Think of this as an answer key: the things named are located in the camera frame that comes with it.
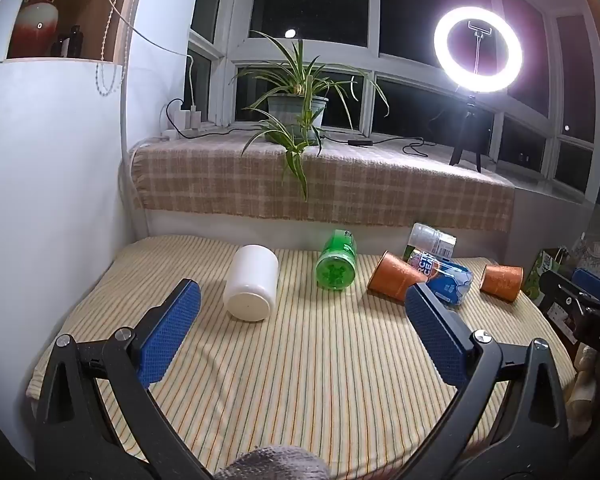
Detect striped yellow cloth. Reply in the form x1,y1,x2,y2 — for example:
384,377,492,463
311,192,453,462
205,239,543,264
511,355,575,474
26,235,578,480

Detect clear plastic bottle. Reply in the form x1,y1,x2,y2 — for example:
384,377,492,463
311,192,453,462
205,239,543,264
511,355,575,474
409,222,441,256

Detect white window frame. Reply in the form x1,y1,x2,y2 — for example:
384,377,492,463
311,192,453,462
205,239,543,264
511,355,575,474
187,0,600,206

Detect white plastic cup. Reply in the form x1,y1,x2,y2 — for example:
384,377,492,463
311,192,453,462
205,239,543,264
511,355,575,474
223,244,280,322

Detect plaid beige cloth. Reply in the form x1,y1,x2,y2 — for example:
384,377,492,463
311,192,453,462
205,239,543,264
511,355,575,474
130,135,517,233

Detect grey knit cloth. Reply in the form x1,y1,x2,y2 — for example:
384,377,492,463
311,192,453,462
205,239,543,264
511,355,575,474
212,445,333,480

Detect red and white vase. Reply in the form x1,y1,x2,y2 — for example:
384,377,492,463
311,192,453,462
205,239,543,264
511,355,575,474
7,0,76,58

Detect potted spider plant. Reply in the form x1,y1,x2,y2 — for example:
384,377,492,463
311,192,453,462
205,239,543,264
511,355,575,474
232,30,391,201

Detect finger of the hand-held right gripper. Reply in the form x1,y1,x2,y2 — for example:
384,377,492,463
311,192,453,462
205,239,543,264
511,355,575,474
571,267,600,307
539,270,588,346

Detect green gift bag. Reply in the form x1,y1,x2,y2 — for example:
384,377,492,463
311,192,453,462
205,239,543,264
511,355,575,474
522,247,571,306

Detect white cable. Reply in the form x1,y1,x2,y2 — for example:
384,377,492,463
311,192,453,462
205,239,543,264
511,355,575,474
89,0,197,111

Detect dark bottle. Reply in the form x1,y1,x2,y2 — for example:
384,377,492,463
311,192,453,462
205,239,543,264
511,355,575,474
50,25,83,58

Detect green plastic bottle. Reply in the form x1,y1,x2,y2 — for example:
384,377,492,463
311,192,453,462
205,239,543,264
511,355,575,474
315,229,358,291

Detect blue drink can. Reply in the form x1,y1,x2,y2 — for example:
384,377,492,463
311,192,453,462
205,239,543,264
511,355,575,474
406,247,474,307

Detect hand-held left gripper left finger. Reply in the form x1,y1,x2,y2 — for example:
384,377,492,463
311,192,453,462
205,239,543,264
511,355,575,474
30,277,216,480

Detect ring light with black tripod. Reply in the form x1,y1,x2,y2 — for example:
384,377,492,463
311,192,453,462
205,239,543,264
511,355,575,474
433,6,523,173

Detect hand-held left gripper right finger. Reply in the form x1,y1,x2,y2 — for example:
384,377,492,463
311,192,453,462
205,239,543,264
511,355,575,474
394,284,572,480

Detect white bead cord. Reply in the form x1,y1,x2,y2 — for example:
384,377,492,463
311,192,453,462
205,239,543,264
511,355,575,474
94,0,133,96

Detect small orange paper cup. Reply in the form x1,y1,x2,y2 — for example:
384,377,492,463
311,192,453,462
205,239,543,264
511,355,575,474
480,264,524,302

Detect large orange paper cup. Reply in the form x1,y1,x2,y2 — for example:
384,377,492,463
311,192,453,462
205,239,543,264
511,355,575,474
367,251,429,305

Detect black cable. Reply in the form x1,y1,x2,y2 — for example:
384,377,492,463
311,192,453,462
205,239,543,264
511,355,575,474
325,132,438,158

